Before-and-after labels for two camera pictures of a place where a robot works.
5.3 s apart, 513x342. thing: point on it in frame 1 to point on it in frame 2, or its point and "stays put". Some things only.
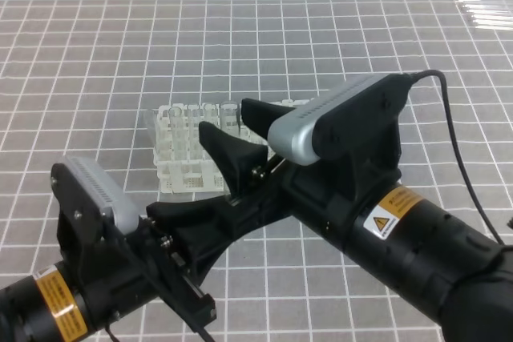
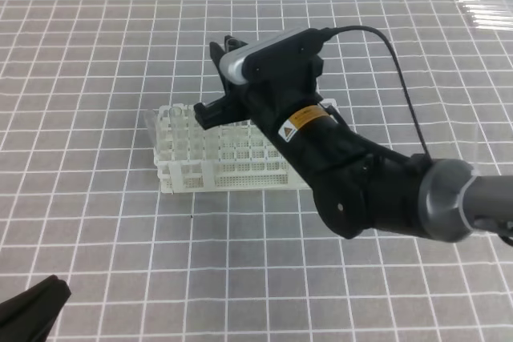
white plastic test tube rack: x=183 y=162 stays put
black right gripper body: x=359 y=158 to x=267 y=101
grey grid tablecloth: x=78 y=78 stays put
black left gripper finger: x=244 y=163 to x=30 y=315
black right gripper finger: x=260 y=116 to x=232 y=43
